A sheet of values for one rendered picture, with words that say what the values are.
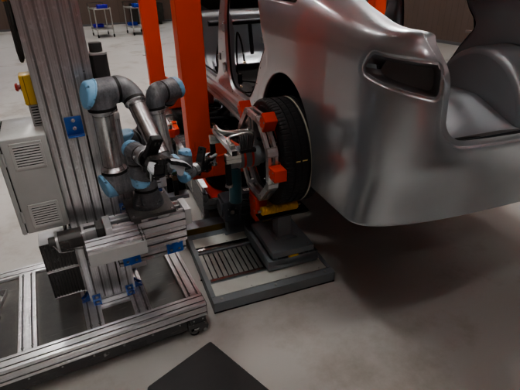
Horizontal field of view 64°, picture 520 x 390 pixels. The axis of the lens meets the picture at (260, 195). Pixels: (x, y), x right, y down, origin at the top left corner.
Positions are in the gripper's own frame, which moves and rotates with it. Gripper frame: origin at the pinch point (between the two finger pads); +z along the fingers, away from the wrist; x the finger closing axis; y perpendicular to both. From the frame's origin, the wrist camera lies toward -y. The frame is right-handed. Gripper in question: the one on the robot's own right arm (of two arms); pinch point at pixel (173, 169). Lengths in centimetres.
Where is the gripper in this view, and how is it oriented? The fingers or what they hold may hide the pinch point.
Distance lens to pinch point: 150.4
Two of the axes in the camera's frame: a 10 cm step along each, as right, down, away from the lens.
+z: 6.5, 3.4, -6.8
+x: -7.5, 1.9, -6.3
